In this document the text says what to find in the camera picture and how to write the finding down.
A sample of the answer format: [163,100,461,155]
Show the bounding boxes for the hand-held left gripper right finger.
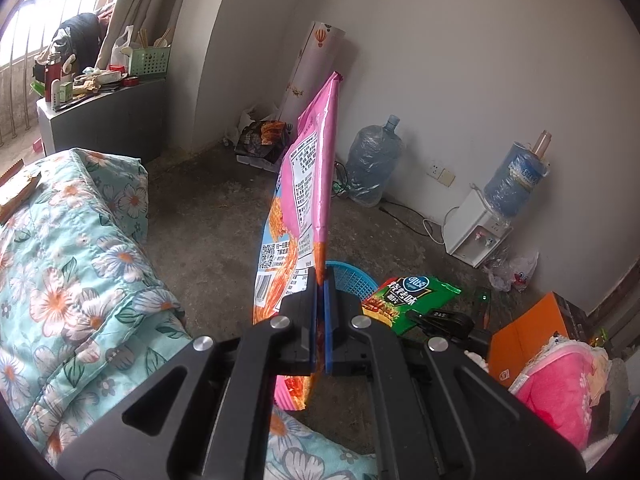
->
[323,279,589,480]

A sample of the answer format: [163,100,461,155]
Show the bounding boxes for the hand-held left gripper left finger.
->
[54,269,322,480]

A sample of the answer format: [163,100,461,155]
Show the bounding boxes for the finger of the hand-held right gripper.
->
[406,310,473,338]

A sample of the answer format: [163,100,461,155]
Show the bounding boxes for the green chip bag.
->
[361,275,462,336]

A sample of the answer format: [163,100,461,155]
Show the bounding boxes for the blue mesh basket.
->
[322,260,380,306]

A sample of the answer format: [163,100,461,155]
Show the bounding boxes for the pink snack bag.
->
[252,71,345,411]

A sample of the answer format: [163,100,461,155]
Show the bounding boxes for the orange cardboard box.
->
[486,292,588,388]

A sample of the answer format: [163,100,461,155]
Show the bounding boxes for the white plastic bag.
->
[110,25,136,68]
[487,252,540,292]

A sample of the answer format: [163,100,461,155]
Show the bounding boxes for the white water dispenser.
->
[444,191,513,268]

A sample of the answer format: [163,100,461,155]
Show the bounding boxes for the pink plush cushion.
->
[507,337,611,453]

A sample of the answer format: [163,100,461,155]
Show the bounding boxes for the large clear water jug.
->
[345,114,403,208]
[484,141,551,218]

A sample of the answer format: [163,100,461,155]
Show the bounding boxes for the white fluffy cloth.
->
[580,430,621,471]

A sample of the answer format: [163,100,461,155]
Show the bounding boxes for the white power strip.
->
[235,152,281,171]

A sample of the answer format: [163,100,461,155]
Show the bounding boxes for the black snack bag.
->
[235,120,291,163]

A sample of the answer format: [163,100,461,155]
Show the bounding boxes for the floral blanket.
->
[0,147,381,480]

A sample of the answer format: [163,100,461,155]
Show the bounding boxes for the balloon print paper roll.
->
[277,21,347,126]

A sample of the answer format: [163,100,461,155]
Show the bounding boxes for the grey cabinet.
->
[36,77,168,163]

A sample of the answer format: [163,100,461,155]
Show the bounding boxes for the green plastic basket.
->
[127,45,172,78]

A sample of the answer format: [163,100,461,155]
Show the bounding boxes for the gold wafer packet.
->
[0,160,43,223]

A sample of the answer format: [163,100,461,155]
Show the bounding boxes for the cluttered paper scraps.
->
[72,67,128,98]

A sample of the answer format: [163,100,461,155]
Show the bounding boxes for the wooden chopsticks bundle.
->
[137,27,171,51]

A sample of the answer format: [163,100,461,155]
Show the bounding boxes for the red thermos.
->
[44,52,63,101]

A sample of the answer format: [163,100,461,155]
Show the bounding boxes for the beige curtain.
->
[95,0,201,68]

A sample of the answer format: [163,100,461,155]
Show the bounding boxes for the black backpack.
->
[52,12,106,68]

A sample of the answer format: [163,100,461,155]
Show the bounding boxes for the metal railing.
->
[0,0,103,148]

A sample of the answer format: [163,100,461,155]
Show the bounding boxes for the wall socket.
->
[427,161,457,187]

